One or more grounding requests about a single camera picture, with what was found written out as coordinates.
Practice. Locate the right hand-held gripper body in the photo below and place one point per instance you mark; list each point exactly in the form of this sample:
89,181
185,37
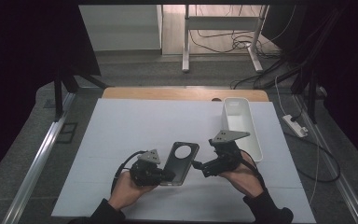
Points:
228,155

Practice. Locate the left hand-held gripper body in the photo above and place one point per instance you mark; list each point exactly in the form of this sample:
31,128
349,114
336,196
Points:
146,172

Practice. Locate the dark translucent phone case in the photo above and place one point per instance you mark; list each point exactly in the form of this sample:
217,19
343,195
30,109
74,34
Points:
180,163

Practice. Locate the person's left hand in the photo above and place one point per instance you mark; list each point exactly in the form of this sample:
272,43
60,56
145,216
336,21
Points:
126,191

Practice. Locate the person's right hand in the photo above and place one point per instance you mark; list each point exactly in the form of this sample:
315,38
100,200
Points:
245,180

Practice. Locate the white plastic bin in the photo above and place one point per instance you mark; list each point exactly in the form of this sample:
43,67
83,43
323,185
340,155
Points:
240,119

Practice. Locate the white table cover sheet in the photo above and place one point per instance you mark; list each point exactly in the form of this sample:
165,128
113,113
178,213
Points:
130,124

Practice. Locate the white power strip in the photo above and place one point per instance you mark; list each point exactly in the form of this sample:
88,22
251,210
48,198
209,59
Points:
294,125

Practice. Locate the black floor plate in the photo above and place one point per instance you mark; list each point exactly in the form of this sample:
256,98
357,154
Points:
67,133

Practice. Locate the black metal stand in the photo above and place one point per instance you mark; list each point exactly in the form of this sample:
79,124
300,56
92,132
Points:
58,99

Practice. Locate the white cabinet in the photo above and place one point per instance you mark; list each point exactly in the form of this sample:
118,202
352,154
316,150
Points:
121,28

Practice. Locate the dark curtain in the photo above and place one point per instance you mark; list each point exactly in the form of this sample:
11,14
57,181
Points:
18,62
354,77

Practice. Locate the silver metal floor rail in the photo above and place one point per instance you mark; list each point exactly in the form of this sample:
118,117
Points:
345,186
37,168

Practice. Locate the white metal desk frame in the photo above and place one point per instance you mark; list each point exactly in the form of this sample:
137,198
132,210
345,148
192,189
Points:
217,22

